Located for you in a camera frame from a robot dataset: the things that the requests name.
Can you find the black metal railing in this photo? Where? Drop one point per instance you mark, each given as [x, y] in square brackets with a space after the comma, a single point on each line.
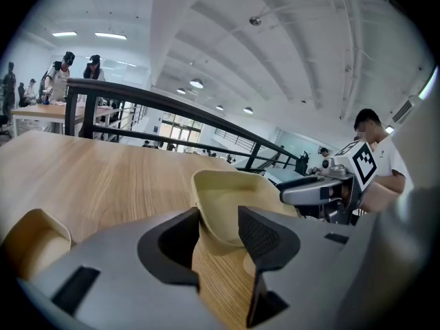
[137, 96]

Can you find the round metal ceiling fixture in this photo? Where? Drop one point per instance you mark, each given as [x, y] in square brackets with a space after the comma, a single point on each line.
[255, 21]

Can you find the beige tray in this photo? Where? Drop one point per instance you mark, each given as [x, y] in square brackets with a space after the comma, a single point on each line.
[223, 198]
[38, 249]

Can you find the person's right forearm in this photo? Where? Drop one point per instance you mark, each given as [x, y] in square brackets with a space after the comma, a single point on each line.
[378, 201]

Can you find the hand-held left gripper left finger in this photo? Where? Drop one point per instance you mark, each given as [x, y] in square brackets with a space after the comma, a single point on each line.
[113, 277]

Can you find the glass entrance doors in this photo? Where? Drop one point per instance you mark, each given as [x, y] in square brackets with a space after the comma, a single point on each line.
[178, 129]

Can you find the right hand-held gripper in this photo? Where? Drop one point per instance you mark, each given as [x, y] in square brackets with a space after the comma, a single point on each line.
[364, 163]

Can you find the wooden table with white legs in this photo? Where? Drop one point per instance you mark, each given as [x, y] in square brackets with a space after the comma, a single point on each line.
[38, 110]

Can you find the thin black balcony railing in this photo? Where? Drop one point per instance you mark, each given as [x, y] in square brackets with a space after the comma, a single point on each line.
[237, 139]

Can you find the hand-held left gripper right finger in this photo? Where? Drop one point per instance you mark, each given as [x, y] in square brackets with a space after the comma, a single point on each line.
[309, 270]

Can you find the ceiling strip light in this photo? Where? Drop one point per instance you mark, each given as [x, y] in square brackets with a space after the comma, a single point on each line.
[110, 35]
[64, 33]

